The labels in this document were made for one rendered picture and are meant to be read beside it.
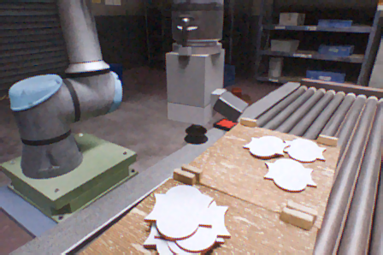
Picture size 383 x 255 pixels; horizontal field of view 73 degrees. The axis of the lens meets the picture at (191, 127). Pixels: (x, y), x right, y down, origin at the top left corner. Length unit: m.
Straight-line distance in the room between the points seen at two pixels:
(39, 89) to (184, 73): 0.39
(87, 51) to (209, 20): 0.43
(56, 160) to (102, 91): 0.21
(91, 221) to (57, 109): 0.27
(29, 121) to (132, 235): 0.36
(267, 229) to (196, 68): 0.35
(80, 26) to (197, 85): 0.43
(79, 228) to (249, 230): 0.35
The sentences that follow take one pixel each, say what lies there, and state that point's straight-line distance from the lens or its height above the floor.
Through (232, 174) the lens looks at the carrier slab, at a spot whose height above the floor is 0.94.
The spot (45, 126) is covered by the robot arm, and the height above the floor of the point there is 1.08.
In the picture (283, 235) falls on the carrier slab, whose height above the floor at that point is 0.94.
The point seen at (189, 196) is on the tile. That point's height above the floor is 0.98.
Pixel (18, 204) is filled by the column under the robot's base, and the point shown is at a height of 0.87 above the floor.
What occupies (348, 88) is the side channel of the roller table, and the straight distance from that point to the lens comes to 1.68.
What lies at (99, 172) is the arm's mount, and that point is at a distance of 0.72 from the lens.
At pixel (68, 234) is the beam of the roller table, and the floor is 0.92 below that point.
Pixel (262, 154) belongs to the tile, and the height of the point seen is 0.95.
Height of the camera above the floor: 1.33
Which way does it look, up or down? 24 degrees down
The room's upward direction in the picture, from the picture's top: straight up
